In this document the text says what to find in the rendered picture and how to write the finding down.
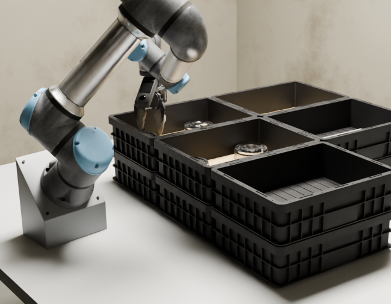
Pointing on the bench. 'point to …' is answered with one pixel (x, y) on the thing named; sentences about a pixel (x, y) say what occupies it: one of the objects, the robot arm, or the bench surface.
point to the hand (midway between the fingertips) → (150, 131)
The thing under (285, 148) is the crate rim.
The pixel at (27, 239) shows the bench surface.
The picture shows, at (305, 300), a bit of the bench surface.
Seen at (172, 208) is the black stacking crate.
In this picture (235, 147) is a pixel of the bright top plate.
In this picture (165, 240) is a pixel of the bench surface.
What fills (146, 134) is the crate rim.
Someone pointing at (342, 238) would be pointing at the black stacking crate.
